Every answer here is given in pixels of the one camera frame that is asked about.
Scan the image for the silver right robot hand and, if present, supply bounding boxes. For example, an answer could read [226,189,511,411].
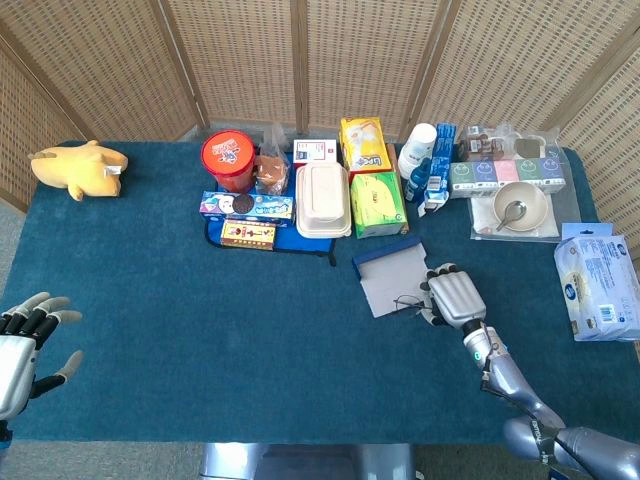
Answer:
[419,262,488,330]

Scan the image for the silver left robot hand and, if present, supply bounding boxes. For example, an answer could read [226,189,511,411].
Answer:
[0,291,85,421]

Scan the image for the thin wire eyeglasses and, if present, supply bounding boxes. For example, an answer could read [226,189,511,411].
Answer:
[393,294,434,319]

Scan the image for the blue glasses case white lining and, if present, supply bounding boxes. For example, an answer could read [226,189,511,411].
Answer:
[352,236,434,320]

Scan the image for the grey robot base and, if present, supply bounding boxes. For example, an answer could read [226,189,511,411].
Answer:
[198,442,421,480]

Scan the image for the clear zip bag white cloth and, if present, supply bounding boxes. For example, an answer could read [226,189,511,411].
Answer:
[469,192,584,245]

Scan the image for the grey spoon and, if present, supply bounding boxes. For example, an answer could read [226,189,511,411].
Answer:
[495,200,528,232]

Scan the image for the beige bowl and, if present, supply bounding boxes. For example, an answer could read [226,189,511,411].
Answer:
[493,181,550,233]

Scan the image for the green tissue pack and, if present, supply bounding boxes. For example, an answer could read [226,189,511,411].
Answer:
[349,171,410,240]

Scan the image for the blue spray bottle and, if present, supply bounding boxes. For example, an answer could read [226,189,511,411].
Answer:
[403,157,432,203]

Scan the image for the blue white open carton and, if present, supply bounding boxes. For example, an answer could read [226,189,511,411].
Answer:
[417,123,458,219]

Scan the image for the row of small boxes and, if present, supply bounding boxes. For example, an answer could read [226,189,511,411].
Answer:
[448,157,567,200]

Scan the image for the large blue white wipes pack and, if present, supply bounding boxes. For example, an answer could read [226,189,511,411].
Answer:
[553,222,640,343]

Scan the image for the clear bag brown snacks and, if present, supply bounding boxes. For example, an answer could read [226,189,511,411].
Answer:
[457,124,516,162]

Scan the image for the white bottle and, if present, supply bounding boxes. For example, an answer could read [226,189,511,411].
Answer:
[397,122,438,180]

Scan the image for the clear plastic packet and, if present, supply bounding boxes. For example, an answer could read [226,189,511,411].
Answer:
[512,128,564,162]

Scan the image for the blue flat tray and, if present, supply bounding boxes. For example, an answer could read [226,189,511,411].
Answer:
[205,179,338,268]

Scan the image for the beige lidded lunch box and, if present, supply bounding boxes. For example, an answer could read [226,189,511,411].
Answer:
[295,161,353,240]

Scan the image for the yellow tea box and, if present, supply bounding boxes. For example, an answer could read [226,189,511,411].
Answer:
[340,117,393,176]

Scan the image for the blue carpet table cover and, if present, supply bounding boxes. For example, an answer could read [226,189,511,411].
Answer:
[0,139,640,446]

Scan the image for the small white red box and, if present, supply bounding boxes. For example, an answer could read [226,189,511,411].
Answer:
[292,138,338,167]

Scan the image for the yellow plush toy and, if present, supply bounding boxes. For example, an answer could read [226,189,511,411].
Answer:
[28,140,130,202]

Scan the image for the blue cookie box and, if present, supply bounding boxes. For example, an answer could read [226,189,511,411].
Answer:
[199,190,296,226]

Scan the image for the small yellow red box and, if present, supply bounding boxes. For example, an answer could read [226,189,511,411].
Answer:
[219,219,278,251]

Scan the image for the clear bag of pastries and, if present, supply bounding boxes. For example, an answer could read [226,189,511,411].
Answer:
[253,122,292,197]

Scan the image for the woven wicker folding screen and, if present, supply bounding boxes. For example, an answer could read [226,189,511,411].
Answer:
[0,0,640,261]

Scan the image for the red snack tub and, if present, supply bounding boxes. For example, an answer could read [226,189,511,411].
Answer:
[200,130,257,194]

